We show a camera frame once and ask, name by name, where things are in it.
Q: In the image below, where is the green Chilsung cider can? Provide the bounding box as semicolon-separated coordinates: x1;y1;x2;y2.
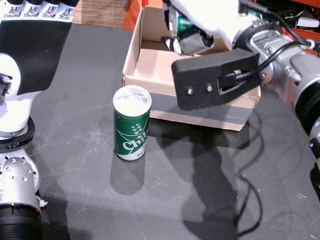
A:
112;85;153;161
168;9;201;38

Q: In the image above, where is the orange metal cart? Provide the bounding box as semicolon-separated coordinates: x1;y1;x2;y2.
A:
282;0;320;56

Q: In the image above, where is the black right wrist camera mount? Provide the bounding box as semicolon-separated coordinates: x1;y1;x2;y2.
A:
171;48;261;111

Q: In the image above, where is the white box in cart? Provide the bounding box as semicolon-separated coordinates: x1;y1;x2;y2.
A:
294;17;320;29

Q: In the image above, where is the cardboard box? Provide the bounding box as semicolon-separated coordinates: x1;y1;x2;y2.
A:
122;6;262;131

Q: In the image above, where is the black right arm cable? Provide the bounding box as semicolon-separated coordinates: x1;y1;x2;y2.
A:
218;0;320;88

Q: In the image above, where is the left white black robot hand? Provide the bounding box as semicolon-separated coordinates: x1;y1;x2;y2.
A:
0;0;81;133

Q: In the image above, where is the orange floor plate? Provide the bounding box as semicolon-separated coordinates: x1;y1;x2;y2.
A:
121;0;144;31

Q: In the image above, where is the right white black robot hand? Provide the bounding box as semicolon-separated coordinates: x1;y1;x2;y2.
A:
161;0;251;56

